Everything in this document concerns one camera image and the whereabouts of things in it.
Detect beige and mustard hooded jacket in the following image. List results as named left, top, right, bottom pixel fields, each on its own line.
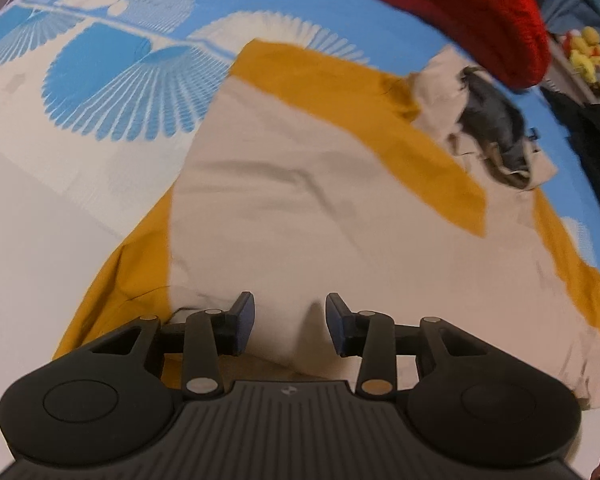
left=58, top=40, right=600, bottom=408

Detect black clothes pile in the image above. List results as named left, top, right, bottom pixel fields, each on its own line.
left=541, top=87, right=600, bottom=203

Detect blue and white bedsheet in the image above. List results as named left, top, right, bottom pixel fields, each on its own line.
left=0, top=0, right=600, bottom=476

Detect yellow plush toys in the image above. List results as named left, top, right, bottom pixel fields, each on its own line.
left=562, top=26, right=600, bottom=92

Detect red folded blanket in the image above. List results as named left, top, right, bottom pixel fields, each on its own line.
left=381, top=0, right=550, bottom=90

